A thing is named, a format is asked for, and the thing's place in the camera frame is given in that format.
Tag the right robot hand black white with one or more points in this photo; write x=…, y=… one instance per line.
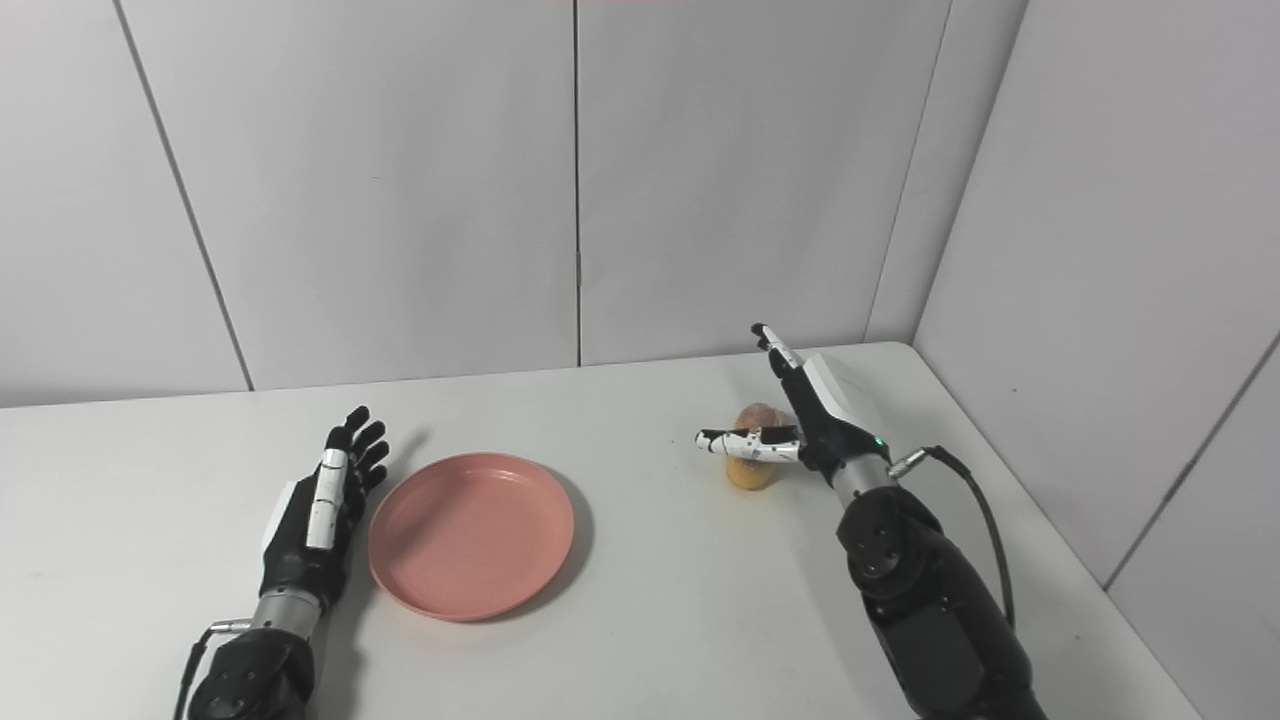
x=815, y=415

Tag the sugared bread roll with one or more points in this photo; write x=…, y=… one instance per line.
x=752, y=462

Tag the pink round plate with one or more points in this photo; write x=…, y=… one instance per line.
x=471, y=535

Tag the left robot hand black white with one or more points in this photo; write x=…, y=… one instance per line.
x=325, y=510

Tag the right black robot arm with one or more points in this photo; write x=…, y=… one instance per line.
x=925, y=600

